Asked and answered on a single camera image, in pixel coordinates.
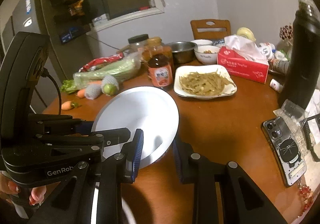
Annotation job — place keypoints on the dark soy sauce bottle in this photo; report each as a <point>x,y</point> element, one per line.
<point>160,71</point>

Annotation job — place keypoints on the red sauce jar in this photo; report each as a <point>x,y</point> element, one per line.
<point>155,46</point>

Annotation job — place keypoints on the grey refrigerator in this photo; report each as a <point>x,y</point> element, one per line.
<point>26,27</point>

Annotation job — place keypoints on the bagged celery bunch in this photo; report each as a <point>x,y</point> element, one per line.
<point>121,70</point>

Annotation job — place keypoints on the red white patterned ornament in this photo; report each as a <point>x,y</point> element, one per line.
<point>286,32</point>

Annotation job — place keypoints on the middle carrot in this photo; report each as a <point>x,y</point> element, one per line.
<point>81,93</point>

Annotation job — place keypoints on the clear jar black lid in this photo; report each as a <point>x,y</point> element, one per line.
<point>137,42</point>

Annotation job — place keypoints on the white plate of vegetables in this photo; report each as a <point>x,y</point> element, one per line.
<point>203,82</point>

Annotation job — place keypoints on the blue box on shelf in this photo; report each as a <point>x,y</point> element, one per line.
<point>71,34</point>

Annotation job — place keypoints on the red snack bag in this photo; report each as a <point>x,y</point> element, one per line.
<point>98,63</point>

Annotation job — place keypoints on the smartphone in clear case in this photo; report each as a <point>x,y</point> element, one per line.
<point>285,149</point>

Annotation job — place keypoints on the small white bottle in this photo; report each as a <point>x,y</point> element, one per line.
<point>275,85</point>

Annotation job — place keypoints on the carrot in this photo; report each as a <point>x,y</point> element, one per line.
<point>95,82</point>
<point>81,93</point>
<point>69,105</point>

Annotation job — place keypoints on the netted green fruit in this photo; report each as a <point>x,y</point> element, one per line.
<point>92,91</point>
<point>109,85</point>

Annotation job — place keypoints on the red tissue box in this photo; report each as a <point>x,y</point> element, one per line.
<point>242,58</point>

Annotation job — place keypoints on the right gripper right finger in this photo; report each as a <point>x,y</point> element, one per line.
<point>193,168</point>

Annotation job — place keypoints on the person's left hand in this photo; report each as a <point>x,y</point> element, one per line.
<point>9,187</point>

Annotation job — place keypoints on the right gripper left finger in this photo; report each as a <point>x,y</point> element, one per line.
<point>123,166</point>

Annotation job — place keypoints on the right netted green fruit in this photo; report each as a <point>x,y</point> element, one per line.
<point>109,85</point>

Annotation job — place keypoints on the carrot in front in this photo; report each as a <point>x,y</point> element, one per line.
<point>69,105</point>

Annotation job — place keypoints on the left netted green fruit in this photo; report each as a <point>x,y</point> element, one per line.
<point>92,91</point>

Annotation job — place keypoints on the white ceramic bowl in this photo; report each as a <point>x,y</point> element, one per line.
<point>207,54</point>

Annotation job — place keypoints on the stainless steel bowl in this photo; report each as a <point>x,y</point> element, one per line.
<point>106,207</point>

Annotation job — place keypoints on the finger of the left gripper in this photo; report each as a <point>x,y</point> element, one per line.
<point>84,137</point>
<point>60,125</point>

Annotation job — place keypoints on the black thermos flask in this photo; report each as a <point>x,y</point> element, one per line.
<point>303,72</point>

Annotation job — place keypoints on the small steel bowl behind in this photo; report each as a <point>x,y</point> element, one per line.
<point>183,52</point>

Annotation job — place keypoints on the rear carrot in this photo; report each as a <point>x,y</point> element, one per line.
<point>95,82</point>

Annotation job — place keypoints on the large instant noodle bowl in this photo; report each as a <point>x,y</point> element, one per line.
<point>150,109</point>

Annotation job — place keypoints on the yellow tape roll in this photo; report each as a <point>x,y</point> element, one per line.
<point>246,33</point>

